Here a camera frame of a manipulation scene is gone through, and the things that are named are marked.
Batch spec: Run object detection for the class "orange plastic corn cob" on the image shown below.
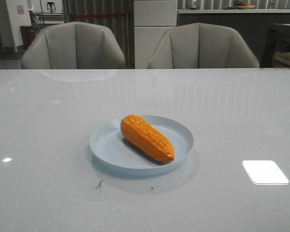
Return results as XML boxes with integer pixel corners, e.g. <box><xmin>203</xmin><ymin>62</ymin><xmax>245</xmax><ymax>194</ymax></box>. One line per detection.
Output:
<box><xmin>120</xmin><ymin>115</ymin><xmax>175</xmax><ymax>162</ymax></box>

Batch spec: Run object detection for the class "light blue round plate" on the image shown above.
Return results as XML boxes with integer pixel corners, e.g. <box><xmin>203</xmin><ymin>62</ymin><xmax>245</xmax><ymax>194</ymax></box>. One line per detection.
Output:
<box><xmin>89</xmin><ymin>115</ymin><xmax>194</xmax><ymax>176</ymax></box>

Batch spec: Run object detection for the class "right beige upholstered chair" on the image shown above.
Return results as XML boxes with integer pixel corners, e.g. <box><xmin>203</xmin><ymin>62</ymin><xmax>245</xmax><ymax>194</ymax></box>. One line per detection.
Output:
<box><xmin>147</xmin><ymin>23</ymin><xmax>260</xmax><ymax>69</ymax></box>

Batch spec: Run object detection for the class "beige upholstered chair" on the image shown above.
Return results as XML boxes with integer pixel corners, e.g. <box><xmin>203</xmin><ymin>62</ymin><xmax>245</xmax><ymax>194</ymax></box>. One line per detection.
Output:
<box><xmin>147</xmin><ymin>23</ymin><xmax>260</xmax><ymax>69</ymax></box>
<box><xmin>21</xmin><ymin>22</ymin><xmax>126</xmax><ymax>70</ymax></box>

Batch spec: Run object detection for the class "white cabinet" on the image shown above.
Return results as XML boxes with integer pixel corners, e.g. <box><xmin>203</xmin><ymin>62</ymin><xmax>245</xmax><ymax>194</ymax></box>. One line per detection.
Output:
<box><xmin>133</xmin><ymin>0</ymin><xmax>177</xmax><ymax>69</ymax></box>

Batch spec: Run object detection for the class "left beige upholstered chair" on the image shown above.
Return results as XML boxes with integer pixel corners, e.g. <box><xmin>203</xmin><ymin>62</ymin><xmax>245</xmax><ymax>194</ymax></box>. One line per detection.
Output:
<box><xmin>21</xmin><ymin>22</ymin><xmax>126</xmax><ymax>70</ymax></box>

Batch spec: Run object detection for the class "red barrier belt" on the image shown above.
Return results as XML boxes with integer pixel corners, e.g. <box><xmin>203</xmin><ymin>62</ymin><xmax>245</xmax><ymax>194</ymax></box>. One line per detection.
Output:
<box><xmin>72</xmin><ymin>13</ymin><xmax>126</xmax><ymax>19</ymax></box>

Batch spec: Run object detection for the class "grey counter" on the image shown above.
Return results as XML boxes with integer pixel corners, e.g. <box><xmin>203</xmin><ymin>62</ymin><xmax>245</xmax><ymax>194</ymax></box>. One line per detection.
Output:
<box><xmin>177</xmin><ymin>9</ymin><xmax>290</xmax><ymax>63</ymax></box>

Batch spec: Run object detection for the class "red trash bin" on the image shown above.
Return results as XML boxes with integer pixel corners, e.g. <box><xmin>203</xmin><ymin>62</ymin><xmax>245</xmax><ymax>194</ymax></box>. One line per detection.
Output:
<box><xmin>20</xmin><ymin>25</ymin><xmax>36</xmax><ymax>49</ymax></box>

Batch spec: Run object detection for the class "fruit bowl on counter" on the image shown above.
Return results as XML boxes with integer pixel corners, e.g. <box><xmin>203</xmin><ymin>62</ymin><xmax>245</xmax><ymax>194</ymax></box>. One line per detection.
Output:
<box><xmin>233</xmin><ymin>0</ymin><xmax>255</xmax><ymax>10</ymax></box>

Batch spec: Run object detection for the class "dark armchair with cushion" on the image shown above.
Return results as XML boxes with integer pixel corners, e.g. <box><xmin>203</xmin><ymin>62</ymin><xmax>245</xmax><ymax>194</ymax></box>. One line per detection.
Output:
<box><xmin>260</xmin><ymin>23</ymin><xmax>290</xmax><ymax>68</ymax></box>

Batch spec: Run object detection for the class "metal barrier post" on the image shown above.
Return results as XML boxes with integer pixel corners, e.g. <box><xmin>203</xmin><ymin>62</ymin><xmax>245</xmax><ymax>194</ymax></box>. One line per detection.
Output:
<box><xmin>125</xmin><ymin>12</ymin><xmax>133</xmax><ymax>68</ymax></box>

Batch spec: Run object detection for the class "pink wall sign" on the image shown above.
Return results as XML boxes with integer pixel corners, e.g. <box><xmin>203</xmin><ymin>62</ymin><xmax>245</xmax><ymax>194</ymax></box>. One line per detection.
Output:
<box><xmin>16</xmin><ymin>5</ymin><xmax>24</xmax><ymax>15</ymax></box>

